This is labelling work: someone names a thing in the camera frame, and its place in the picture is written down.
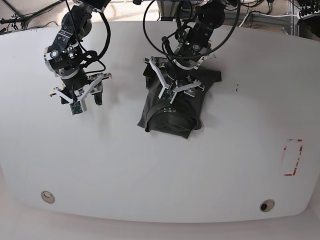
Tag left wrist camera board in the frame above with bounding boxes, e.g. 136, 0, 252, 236
158, 87, 177, 104

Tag dark grey T-shirt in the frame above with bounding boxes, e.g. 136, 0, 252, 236
137, 64, 222, 139

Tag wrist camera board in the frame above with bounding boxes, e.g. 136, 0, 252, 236
158, 87, 177, 104
69, 101, 87, 116

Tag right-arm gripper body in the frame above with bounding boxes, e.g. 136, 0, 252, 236
49, 72, 112, 105

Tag aluminium frame base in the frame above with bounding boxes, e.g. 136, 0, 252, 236
156, 0, 301, 28

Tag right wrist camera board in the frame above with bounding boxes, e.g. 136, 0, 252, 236
69, 101, 87, 116

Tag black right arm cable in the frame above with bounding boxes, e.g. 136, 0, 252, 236
81, 9, 112, 73

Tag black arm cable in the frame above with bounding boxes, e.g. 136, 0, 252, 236
81, 9, 112, 73
142, 0, 242, 63

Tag right table grommet hole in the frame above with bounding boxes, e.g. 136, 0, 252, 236
259, 199, 275, 213

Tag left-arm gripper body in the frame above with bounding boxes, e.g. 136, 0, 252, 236
143, 56, 205, 98

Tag white power strip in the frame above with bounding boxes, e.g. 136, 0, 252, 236
297, 8, 320, 20

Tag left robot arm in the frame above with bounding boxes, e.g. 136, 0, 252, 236
147, 0, 225, 104

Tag table grommet hole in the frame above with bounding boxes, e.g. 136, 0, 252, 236
259, 199, 275, 213
40, 191, 55, 204

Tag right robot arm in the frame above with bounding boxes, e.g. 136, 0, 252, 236
44, 0, 111, 100

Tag red tape rectangle marking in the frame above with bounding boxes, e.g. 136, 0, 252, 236
280, 138, 303, 177

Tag black tripod legs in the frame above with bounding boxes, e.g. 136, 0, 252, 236
0, 0, 65, 35

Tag left table grommet hole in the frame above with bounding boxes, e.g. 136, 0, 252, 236
40, 191, 55, 204

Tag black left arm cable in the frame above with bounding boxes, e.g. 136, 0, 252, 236
142, 0, 242, 63

